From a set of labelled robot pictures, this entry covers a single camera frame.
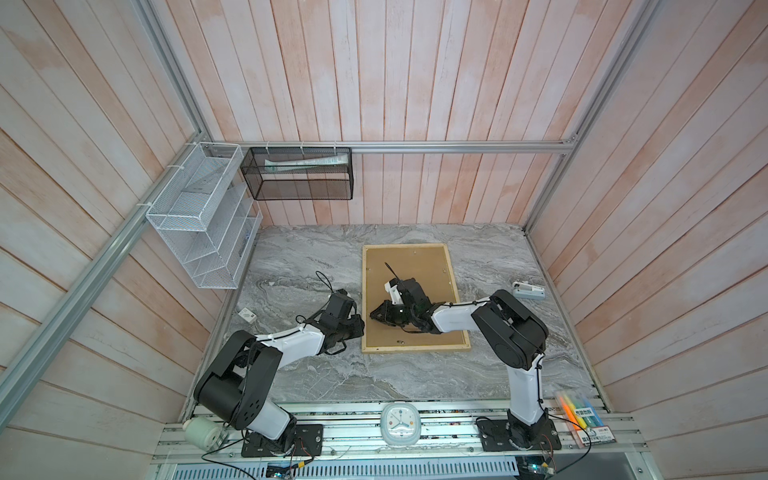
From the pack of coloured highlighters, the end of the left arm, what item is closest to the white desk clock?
the end of the left arm

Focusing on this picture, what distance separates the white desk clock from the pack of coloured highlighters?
1.33ft

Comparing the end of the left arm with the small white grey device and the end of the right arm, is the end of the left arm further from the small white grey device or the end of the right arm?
the small white grey device

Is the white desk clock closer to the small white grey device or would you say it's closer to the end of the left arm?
the end of the left arm

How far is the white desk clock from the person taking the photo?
2.40 feet

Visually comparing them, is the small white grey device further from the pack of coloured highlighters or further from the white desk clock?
the white desk clock

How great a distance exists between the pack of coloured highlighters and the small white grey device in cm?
32

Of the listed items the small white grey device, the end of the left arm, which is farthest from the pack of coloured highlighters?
the end of the left arm

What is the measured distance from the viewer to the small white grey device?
101 cm

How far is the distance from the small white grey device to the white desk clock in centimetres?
54

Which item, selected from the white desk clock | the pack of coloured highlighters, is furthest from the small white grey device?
the white desk clock

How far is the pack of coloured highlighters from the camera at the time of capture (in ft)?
2.44

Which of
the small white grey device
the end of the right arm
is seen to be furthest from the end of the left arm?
the small white grey device

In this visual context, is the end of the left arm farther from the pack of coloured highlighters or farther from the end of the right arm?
the pack of coloured highlighters

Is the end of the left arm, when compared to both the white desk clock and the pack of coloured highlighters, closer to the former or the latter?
the white desk clock
